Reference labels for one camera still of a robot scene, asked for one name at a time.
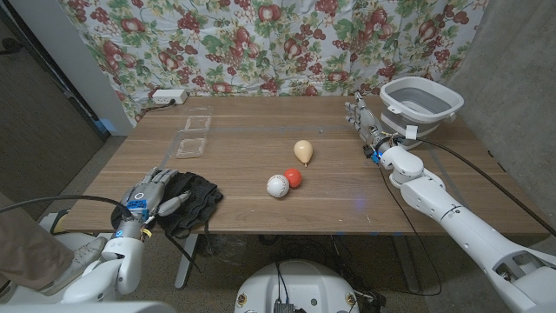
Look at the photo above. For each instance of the clear plastic clamshell container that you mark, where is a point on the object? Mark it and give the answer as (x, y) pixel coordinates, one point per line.
(191, 148)

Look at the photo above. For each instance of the white baseball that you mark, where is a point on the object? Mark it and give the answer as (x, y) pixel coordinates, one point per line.
(278, 186)

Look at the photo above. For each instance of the white power strip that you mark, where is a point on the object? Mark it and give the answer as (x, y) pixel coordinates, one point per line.
(169, 96)

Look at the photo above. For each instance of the table leg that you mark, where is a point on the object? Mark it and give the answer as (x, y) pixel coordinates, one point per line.
(184, 265)
(406, 261)

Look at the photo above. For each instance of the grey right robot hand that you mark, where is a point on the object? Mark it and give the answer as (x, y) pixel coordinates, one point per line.
(369, 126)

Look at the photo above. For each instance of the black yellow rimmed object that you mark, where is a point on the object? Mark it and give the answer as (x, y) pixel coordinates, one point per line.
(58, 221)

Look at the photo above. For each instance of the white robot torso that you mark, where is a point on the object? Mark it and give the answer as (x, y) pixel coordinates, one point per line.
(304, 287)

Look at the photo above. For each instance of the person leg in brown trousers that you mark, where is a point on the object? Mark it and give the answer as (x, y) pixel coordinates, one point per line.
(30, 248)

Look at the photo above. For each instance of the black shorts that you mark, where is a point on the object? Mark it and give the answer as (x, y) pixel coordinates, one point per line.
(200, 195)

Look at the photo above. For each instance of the grey sneaker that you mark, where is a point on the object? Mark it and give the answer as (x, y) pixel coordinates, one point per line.
(82, 261)

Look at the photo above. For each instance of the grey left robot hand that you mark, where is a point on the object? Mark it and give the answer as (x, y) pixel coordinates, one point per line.
(145, 195)

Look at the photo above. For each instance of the red ball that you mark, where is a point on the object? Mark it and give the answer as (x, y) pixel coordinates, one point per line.
(294, 177)

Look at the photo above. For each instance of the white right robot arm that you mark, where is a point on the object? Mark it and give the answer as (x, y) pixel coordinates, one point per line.
(434, 204)

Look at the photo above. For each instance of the floral fruit print backdrop cloth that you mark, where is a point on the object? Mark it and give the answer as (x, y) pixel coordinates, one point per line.
(260, 43)

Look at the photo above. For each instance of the beige toy pear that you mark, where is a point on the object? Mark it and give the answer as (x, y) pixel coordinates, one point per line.
(303, 151)

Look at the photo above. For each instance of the grey tape strip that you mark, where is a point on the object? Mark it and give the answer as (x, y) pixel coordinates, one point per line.
(282, 129)

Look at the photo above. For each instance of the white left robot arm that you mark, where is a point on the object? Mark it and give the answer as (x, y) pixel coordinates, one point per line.
(121, 265)

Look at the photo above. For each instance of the white grey collapsible tub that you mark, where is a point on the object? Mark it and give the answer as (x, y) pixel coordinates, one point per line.
(417, 100)

